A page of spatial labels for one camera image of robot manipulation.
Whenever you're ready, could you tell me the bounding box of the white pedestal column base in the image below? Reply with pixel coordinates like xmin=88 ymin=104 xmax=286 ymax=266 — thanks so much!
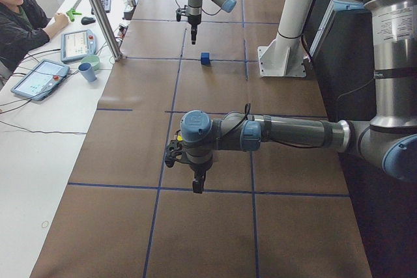
xmin=258 ymin=0 xmax=313 ymax=77

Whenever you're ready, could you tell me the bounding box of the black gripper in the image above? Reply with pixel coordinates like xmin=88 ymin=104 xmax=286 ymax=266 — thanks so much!
xmin=188 ymin=17 xmax=201 ymax=45
xmin=190 ymin=160 xmax=212 ymax=193

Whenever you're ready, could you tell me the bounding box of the metal mug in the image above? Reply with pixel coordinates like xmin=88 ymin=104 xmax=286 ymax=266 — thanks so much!
xmin=125 ymin=0 xmax=137 ymax=7

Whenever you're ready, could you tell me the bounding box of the far teach pendant tablet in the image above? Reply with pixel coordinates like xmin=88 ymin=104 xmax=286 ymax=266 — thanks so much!
xmin=61 ymin=29 xmax=97 ymax=63

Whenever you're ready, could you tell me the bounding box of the green plastic tool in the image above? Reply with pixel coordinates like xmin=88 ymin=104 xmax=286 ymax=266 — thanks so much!
xmin=66 ymin=8 xmax=81 ymax=22

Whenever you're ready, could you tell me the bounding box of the blue wooden block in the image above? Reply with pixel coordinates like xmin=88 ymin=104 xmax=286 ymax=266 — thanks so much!
xmin=200 ymin=52 xmax=211 ymax=66

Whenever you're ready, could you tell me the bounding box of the blue plastic cup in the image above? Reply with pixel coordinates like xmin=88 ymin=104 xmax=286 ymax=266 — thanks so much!
xmin=78 ymin=63 xmax=96 ymax=82

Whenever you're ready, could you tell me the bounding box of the green bowl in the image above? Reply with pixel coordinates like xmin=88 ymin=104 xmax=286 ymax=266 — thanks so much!
xmin=81 ymin=54 xmax=100 ymax=71

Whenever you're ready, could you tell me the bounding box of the black computer mouse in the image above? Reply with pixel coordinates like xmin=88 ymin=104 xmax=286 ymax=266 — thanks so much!
xmin=81 ymin=16 xmax=96 ymax=25

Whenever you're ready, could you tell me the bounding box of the aluminium frame post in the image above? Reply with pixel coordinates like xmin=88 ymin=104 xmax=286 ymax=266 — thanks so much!
xmin=89 ymin=0 xmax=123 ymax=61

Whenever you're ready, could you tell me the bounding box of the near teach pendant tablet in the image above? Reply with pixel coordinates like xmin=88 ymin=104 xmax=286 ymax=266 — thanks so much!
xmin=10 ymin=59 xmax=70 ymax=101

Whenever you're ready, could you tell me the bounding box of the seated person black jacket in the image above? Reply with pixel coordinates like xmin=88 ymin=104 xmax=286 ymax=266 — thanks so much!
xmin=1 ymin=0 xmax=69 ymax=72

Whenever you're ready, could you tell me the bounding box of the teach pendant tablet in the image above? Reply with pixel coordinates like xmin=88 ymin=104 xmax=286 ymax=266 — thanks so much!
xmin=61 ymin=29 xmax=97 ymax=63
xmin=10 ymin=59 xmax=70 ymax=101

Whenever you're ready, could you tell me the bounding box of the black camera cable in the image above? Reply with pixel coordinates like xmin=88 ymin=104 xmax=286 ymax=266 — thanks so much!
xmin=224 ymin=103 xmax=252 ymax=139

